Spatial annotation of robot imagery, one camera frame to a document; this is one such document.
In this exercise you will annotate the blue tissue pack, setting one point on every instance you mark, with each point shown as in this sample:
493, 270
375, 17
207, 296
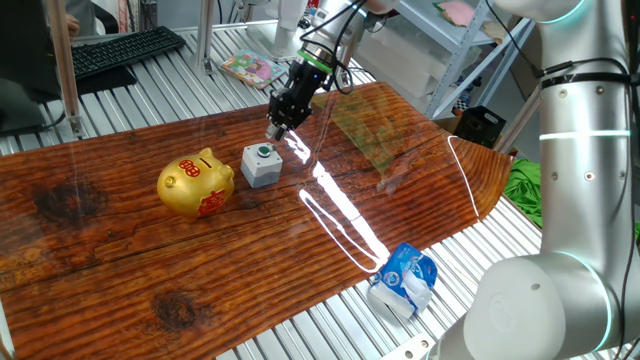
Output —
400, 280

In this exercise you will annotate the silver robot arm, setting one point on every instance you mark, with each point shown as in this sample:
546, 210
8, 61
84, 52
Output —
585, 200

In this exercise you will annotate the black computer monitor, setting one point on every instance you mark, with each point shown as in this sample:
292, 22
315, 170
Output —
25, 60

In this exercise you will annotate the wood grain table mat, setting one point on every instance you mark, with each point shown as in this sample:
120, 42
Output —
150, 275

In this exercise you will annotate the white metal shelf rack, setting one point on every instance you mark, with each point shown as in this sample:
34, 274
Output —
453, 70

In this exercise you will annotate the green cloth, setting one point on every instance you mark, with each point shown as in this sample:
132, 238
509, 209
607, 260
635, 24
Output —
525, 190

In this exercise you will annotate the black keyboard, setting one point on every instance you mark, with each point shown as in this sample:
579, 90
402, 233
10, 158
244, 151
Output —
120, 50

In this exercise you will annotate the aluminium frame post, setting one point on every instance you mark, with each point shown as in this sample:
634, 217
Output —
65, 75
205, 35

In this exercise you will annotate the pink sheet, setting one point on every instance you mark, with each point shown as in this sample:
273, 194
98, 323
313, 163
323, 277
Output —
457, 12

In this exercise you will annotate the colourful children's book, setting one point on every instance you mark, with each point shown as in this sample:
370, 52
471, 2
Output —
252, 67

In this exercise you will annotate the black plastic crate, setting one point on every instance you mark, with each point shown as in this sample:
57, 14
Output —
477, 127

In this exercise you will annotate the brown cardboard box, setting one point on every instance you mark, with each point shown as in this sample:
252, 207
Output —
522, 55

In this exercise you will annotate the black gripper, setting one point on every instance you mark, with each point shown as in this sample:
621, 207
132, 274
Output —
297, 100

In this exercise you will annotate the checkerboard card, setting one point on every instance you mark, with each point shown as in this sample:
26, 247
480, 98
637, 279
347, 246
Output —
461, 105

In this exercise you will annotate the black flat pad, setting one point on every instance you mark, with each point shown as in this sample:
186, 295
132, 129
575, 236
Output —
107, 80

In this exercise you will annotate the person's bare hand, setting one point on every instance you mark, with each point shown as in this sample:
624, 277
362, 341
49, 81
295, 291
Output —
73, 26

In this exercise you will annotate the white metal bracket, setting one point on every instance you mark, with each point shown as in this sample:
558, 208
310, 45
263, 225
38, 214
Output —
407, 347

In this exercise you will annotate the white foam block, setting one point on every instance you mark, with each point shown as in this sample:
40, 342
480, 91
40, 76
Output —
400, 65

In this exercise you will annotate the white push button box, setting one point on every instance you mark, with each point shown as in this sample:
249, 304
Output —
257, 172

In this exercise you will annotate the gold piggy bank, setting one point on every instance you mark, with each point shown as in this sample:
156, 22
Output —
192, 192

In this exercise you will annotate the white equipment base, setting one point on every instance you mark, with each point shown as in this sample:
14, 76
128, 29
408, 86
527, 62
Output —
270, 42

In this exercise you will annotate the aluminium frame strut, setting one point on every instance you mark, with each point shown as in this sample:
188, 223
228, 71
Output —
520, 117

